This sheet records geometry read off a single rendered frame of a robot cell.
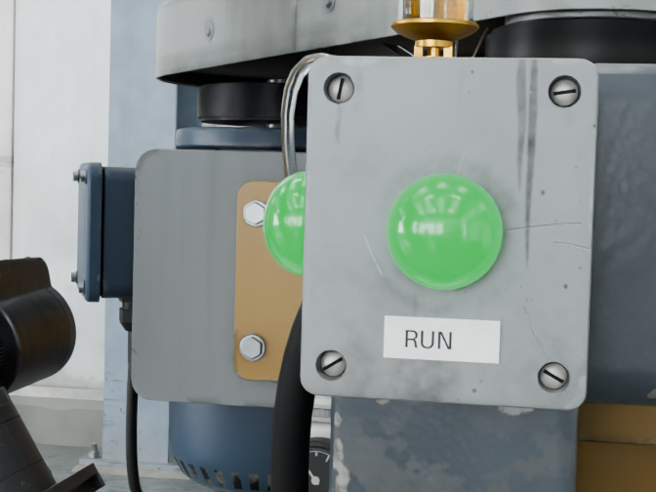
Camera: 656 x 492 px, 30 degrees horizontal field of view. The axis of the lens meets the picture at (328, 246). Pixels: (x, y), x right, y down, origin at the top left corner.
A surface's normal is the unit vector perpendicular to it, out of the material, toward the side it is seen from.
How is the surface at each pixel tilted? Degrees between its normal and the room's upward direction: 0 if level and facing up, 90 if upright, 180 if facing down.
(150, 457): 90
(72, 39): 90
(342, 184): 90
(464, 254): 110
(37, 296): 39
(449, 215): 74
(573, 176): 90
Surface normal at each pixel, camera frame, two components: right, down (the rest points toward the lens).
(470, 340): -0.18, 0.04
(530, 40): -0.70, 0.02
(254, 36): -0.88, 0.00
